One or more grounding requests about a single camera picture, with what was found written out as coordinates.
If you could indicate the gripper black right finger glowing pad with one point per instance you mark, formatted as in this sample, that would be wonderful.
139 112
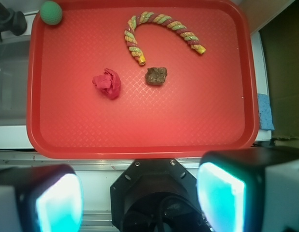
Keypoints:
250 190

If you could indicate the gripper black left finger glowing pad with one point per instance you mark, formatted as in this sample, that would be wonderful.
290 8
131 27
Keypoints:
40 199

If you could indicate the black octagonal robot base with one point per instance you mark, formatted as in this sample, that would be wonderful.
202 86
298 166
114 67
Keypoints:
156 195

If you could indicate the crumpled red paper ball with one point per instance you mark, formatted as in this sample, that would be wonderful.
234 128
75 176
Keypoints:
108 83

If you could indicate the green textured ball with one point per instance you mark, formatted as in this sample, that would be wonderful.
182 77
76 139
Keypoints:
51 13

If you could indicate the blue sponge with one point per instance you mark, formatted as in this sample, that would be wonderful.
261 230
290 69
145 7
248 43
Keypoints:
265 113

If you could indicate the red plastic tray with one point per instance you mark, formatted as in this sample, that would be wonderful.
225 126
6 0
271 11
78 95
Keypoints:
208 102

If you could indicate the brown rock chunk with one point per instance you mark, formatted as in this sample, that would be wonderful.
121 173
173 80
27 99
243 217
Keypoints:
156 76

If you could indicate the multicolour twisted rope toy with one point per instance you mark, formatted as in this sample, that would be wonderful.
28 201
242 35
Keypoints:
163 20

